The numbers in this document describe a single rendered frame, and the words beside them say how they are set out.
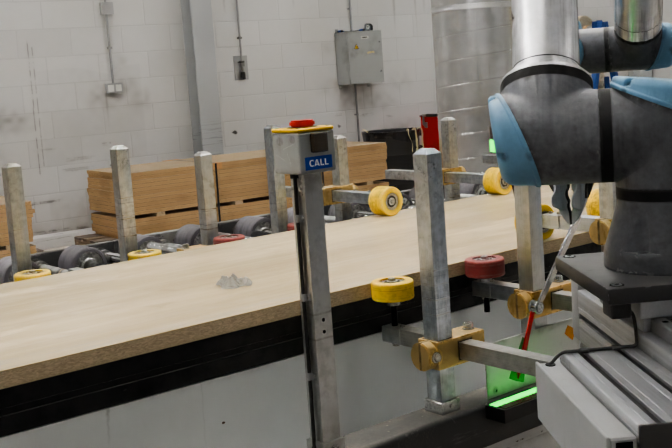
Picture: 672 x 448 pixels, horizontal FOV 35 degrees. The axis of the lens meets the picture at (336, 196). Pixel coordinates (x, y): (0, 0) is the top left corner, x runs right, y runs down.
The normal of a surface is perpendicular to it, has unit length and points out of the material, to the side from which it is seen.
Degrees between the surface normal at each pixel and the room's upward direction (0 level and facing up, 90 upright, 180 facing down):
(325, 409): 90
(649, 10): 131
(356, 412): 90
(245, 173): 90
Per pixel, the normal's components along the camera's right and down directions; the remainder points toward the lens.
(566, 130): -0.25, -0.11
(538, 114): -0.25, -0.37
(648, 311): 0.07, 0.11
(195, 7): 0.55, 0.06
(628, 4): -0.52, 0.75
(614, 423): -0.07, -0.99
